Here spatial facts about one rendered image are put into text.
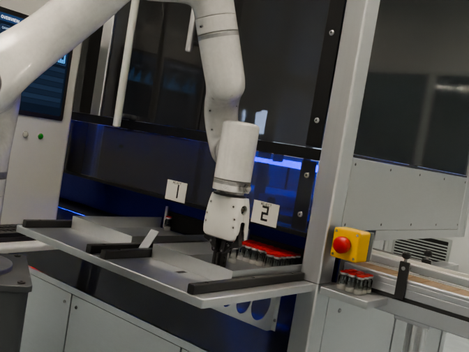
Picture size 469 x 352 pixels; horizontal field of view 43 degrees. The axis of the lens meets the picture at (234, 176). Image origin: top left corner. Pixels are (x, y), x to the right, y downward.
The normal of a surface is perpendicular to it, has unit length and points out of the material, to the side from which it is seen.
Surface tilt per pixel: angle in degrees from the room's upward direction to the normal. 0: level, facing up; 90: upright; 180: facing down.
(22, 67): 77
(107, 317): 90
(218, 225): 95
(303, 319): 90
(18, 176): 90
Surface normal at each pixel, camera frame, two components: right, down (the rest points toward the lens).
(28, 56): 0.66, -0.07
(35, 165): 0.83, 0.16
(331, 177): -0.64, -0.07
